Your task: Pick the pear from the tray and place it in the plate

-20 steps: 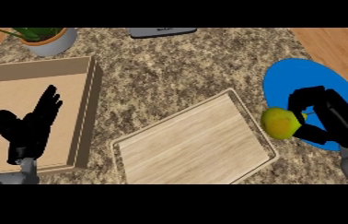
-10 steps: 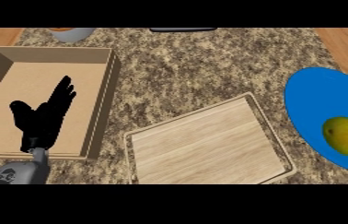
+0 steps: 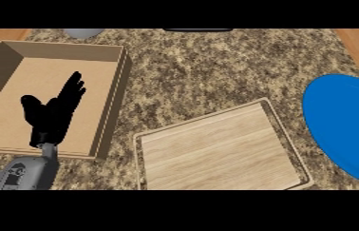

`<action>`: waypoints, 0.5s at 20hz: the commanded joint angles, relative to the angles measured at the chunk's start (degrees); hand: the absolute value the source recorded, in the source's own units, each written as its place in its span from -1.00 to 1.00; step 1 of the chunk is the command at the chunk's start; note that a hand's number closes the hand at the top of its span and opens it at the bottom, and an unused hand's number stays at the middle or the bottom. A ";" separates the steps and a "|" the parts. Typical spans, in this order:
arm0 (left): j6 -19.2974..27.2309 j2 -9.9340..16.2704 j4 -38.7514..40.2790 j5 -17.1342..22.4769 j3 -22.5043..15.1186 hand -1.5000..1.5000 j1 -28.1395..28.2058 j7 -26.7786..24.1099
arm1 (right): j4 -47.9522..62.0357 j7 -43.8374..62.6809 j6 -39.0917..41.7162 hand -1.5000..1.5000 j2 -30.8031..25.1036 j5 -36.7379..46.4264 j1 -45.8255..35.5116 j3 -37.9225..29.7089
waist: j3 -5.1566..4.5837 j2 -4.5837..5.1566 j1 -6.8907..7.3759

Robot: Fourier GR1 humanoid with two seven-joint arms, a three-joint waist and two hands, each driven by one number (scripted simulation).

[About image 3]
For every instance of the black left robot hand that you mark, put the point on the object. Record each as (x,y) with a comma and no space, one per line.
(55,114)

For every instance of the pale wooden tray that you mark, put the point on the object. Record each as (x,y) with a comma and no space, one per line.
(219,149)

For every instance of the blue plate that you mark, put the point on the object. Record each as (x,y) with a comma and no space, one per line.
(334,120)

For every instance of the open wooden drawer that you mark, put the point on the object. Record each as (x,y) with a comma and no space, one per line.
(51,98)

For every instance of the grey round object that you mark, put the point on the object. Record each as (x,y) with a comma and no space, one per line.
(83,32)

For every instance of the black flat appliance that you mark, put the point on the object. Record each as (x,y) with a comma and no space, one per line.
(198,29)

